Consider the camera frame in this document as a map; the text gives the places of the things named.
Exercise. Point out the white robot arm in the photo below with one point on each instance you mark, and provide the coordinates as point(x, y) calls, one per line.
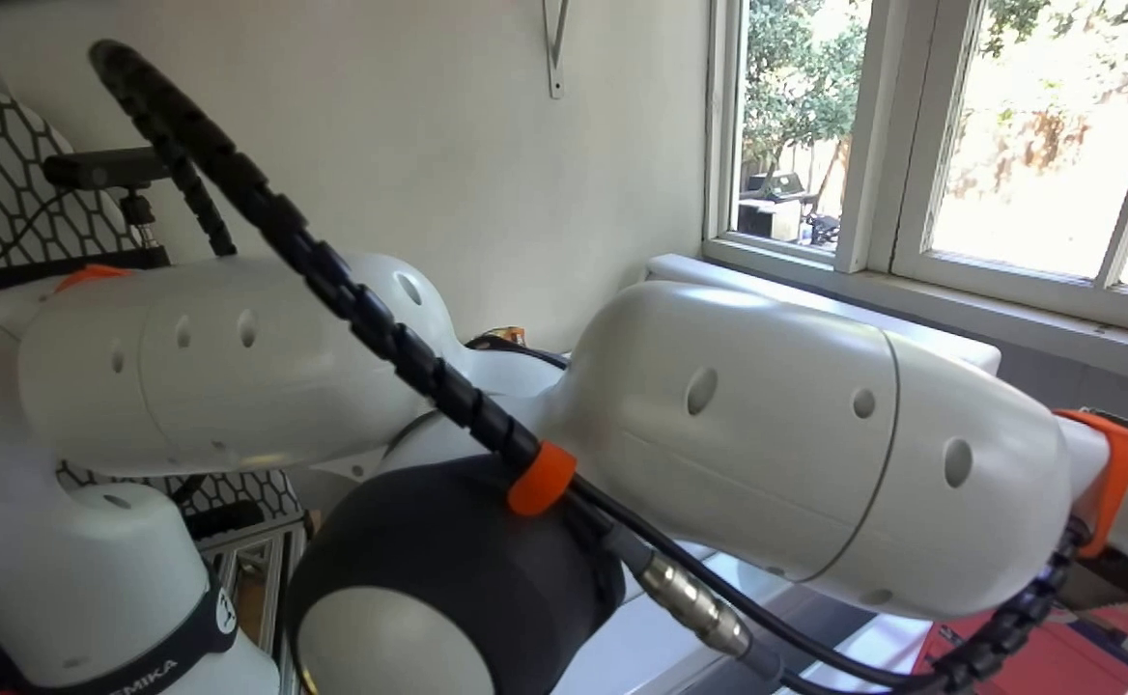
point(220, 482)

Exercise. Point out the white washing machine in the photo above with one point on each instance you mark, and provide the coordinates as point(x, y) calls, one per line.
point(938, 340)

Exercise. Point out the white framed window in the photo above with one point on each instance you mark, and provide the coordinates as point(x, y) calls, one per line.
point(962, 143)

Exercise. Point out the black hexagon mesh panel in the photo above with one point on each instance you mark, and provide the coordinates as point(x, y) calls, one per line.
point(36, 219)

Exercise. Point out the metal wall bracket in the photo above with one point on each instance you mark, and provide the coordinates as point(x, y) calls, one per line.
point(555, 37)

